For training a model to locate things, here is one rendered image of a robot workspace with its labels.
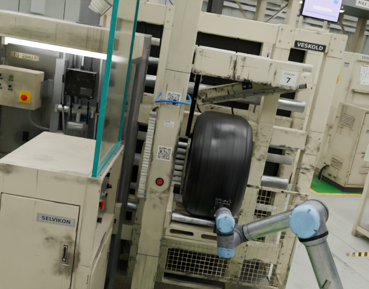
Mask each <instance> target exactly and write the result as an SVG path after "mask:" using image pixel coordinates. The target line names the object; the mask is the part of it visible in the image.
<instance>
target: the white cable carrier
mask: <svg viewBox="0 0 369 289"><path fill-rule="evenodd" d="M150 113H151V114H155V115H158V114H157V111H155V112H154V111H152V110H151V112H150ZM155 122H156V117H155V116H150V118H149V124H148V130H147V131H148V132H147V138H146V145H145V150H144V156H143V157H144V158H143V164H142V170H141V176H140V184H139V190H138V193H144V194H145V193H146V192H145V189H146V181H147V175H148V167H149V162H150V157H151V156H152V153H151V148H152V142H153V136H154V130H155Z"/></svg>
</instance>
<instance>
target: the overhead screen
mask: <svg viewBox="0 0 369 289"><path fill-rule="evenodd" d="M342 2H343V0H303V1H302V4H301V9H300V14H299V15H301V16H304V17H309V18H314V19H319V20H323V21H328V22H333V23H337V22H338V19H339V14H340V9H341V5H342Z"/></svg>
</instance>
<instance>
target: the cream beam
mask: <svg viewBox="0 0 369 289"><path fill-rule="evenodd" d="M282 70H285V71H291V72H297V73H298V75H297V80H296V85H295V87H293V86H288V85H282V84H279V83H280V79H281V74H282ZM302 71H303V65H299V64H295V63H289V62H285V61H278V60H272V59H268V58H262V57H256V56H249V55H245V54H239V53H233V52H226V51H222V50H216V49H209V48H203V47H199V46H198V47H197V49H196V54H195V60H194V67H193V73H196V74H200V75H206V76H213V77H219V78H223V79H230V80H236V81H243V82H247V83H253V84H259V85H265V86H270V87H276V88H282V89H289V90H293V91H298V88H299V84H300V79H301V74H302Z"/></svg>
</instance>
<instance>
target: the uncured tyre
mask: <svg viewBox="0 0 369 289"><path fill-rule="evenodd" d="M252 148H253V130H252V127H251V125H250V124H249V122H248V121H247V120H246V118H244V117H242V116H239V115H233V114H226V113H222V112H216V111H205V112H203V113H201V114H200V115H198V116H197V119H196V121H195V124H194V128H193V133H192V137H191V143H190V149H189V155H188V159H187V166H186V172H185V177H184V184H183V193H182V206H183V207H184V208H185V210H186V211H187V213H189V214H191V215H193V216H200V217H207V218H213V219H215V217H214V216H213V214H211V210H212V209H214V207H215V198H217V199H218V198H221V199H222V200H226V201H230V200H231V207H230V211H231V214H232V216H233V217H234V216H235V215H236V214H237V213H238V212H239V210H240V208H241V205H242V202H243V199H244V195H245V191H246V187H247V184H248V179H249V173H250V165H251V160H252Z"/></svg>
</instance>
